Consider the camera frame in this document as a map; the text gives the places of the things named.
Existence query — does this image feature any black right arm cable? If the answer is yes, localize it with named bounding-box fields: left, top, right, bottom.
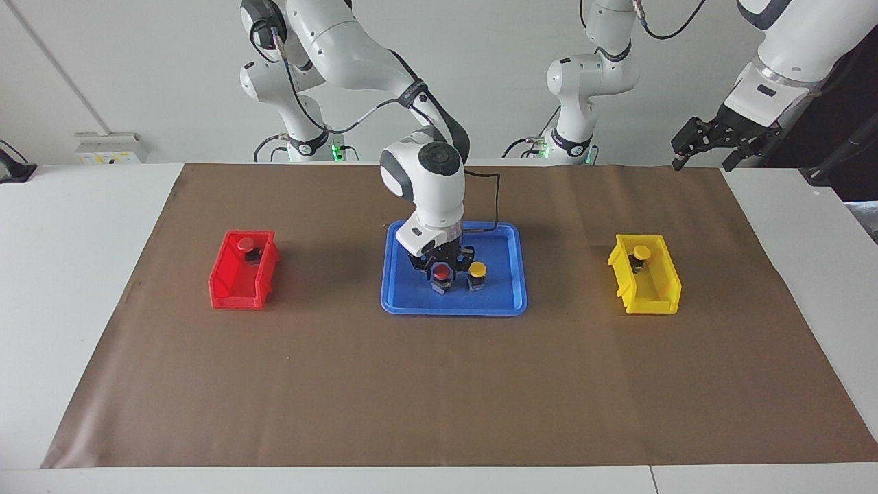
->
left=250, top=17, right=501, bottom=235

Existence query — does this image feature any blue plastic tray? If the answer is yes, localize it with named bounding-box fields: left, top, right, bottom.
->
left=381, top=220, right=529, bottom=317

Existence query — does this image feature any black left base cable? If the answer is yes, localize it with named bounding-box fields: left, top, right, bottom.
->
left=501, top=106, right=562, bottom=159

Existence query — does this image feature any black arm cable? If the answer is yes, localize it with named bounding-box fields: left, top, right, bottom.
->
left=250, top=17, right=501, bottom=235
left=631, top=0, right=709, bottom=40

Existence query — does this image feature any red plastic bin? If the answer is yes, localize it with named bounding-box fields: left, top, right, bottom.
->
left=208, top=230, right=281, bottom=311

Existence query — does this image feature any black clamp mount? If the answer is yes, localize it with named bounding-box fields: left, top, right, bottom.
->
left=0, top=141, right=38, bottom=184

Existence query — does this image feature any yellow plastic bin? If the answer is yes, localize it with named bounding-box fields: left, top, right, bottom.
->
left=607, top=234, right=683, bottom=315

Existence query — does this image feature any brown paper table mat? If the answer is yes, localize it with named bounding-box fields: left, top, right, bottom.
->
left=40, top=163, right=878, bottom=470

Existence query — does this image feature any black right base cable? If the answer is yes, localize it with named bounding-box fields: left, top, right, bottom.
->
left=253, top=134, right=292, bottom=163

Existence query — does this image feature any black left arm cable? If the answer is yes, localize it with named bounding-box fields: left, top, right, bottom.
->
left=631, top=0, right=709, bottom=40

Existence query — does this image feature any white wall socket box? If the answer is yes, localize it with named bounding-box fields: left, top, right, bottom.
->
left=74, top=132, right=146, bottom=165

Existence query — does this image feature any black base cable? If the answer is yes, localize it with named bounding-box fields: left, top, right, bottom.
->
left=501, top=106, right=562, bottom=159
left=253, top=134, right=292, bottom=163

